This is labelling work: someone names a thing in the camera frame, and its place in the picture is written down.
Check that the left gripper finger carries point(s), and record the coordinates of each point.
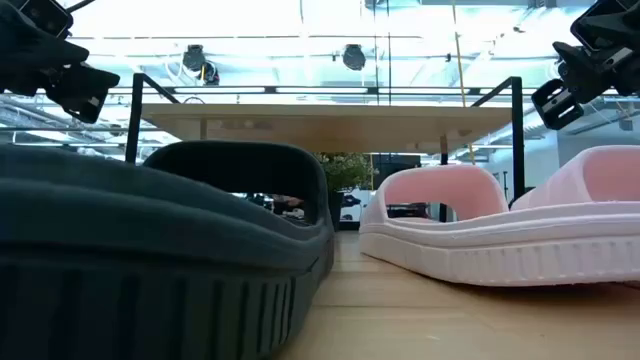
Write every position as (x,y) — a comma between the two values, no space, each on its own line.
(87,92)
(35,50)

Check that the small potted green plant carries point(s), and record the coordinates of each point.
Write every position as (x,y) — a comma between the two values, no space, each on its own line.
(345,172)

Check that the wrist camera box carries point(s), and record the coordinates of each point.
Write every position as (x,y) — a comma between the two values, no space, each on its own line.
(47,17)
(607,22)

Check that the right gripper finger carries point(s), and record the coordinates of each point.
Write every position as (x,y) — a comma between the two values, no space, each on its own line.
(595,72)
(556,107)

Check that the black rubber slide sandal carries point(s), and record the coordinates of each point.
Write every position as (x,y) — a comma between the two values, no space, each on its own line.
(150,225)

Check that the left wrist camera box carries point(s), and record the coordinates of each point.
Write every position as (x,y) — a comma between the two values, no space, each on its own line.
(47,17)

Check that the wooden shelf with black legs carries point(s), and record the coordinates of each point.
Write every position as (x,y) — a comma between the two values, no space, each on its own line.
(325,125)

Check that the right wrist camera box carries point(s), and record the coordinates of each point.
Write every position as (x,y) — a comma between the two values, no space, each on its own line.
(607,22)

